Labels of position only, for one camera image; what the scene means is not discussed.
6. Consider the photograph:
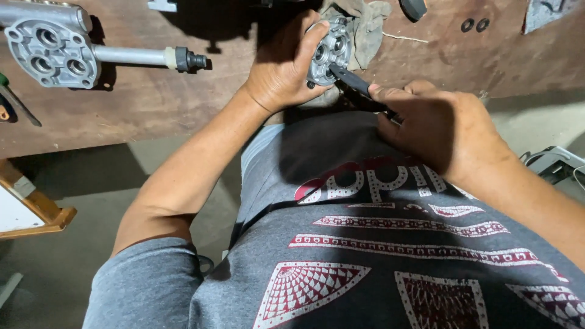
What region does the dirty grey cloth rag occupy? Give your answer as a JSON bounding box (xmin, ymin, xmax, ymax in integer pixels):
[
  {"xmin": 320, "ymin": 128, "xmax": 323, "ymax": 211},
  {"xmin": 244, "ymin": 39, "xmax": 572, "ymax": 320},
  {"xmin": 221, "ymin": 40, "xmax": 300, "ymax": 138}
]
[{"xmin": 319, "ymin": 0, "xmax": 393, "ymax": 71}]

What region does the small grey metal bracket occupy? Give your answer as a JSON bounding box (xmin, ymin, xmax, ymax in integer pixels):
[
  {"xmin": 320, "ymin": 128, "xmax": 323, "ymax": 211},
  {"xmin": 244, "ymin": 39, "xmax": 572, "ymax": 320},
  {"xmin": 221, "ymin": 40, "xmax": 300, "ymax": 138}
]
[{"xmin": 147, "ymin": 0, "xmax": 178, "ymax": 13}]

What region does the person's right hand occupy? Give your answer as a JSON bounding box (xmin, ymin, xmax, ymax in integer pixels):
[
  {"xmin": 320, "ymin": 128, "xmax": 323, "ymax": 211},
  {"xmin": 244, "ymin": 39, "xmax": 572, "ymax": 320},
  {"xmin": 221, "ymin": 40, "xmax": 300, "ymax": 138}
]
[{"xmin": 368, "ymin": 80, "xmax": 513, "ymax": 185}]

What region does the grey metal frame with cables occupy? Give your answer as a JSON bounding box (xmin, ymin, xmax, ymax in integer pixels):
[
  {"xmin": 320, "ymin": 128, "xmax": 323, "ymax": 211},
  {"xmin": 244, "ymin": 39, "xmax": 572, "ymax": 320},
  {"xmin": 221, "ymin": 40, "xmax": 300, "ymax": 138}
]
[{"xmin": 520, "ymin": 146, "xmax": 585, "ymax": 192}]

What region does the green handled tool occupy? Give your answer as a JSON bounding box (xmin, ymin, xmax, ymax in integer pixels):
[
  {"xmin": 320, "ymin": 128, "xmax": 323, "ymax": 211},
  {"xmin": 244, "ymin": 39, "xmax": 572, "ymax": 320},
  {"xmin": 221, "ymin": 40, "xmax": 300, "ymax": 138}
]
[{"xmin": 0, "ymin": 72, "xmax": 43, "ymax": 128}]

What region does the small grey metal pump head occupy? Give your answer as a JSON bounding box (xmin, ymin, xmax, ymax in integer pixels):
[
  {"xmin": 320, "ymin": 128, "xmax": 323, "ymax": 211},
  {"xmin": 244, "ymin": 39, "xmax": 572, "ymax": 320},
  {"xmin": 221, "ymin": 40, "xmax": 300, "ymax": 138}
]
[{"xmin": 305, "ymin": 16, "xmax": 353, "ymax": 90}]

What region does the large grey metal pump head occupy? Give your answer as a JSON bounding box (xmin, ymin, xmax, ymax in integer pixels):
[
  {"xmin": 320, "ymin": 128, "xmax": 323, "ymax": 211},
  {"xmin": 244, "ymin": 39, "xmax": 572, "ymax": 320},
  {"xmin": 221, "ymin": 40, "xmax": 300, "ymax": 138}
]
[{"xmin": 0, "ymin": 0, "xmax": 208, "ymax": 90}]

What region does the black rounded object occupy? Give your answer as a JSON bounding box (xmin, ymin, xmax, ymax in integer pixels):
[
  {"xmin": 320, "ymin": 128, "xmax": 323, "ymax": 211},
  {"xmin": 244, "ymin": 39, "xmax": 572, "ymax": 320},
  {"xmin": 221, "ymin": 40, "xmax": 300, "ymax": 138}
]
[{"xmin": 399, "ymin": 0, "xmax": 428, "ymax": 23}]

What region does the grey metal plate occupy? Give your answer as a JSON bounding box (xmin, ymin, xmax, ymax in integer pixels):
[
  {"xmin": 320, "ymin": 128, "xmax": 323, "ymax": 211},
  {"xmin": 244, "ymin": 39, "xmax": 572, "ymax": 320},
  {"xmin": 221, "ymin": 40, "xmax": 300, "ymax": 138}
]
[{"xmin": 522, "ymin": 0, "xmax": 580, "ymax": 35}]

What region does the wooden framed white board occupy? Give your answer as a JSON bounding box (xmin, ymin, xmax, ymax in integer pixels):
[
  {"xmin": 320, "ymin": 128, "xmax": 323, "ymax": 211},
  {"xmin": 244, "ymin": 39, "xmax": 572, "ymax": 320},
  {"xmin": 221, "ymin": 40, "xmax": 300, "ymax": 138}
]
[{"xmin": 0, "ymin": 159, "xmax": 77, "ymax": 240}]

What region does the black handled tool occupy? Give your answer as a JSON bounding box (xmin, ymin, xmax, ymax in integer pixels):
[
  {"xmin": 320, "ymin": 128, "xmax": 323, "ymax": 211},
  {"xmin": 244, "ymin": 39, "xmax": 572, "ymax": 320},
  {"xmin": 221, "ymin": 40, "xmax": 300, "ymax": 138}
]
[{"xmin": 328, "ymin": 63, "xmax": 398, "ymax": 120}]

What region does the grey printed t-shirt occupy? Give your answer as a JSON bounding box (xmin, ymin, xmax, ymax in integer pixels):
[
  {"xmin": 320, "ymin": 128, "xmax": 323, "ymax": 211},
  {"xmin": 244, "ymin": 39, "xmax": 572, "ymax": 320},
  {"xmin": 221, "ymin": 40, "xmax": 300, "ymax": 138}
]
[{"xmin": 83, "ymin": 111, "xmax": 585, "ymax": 329}]

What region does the person's left hand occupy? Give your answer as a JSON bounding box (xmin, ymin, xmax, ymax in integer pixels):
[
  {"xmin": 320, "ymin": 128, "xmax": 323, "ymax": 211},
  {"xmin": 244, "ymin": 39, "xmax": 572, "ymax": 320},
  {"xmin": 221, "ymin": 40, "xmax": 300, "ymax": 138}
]
[{"xmin": 241, "ymin": 9, "xmax": 335, "ymax": 115}]

